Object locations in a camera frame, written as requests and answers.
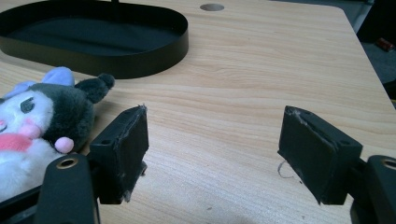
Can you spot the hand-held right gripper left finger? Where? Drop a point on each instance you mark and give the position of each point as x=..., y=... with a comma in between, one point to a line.
x=124, y=149

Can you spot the red object on floor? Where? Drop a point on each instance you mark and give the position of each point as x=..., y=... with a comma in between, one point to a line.
x=385, y=44

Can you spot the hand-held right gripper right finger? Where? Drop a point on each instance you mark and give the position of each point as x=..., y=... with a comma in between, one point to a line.
x=314, y=155

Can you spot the black and white plush toy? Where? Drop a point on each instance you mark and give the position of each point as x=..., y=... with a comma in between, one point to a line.
x=40, y=124

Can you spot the black oval tray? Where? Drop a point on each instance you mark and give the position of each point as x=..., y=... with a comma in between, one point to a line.
x=93, y=37

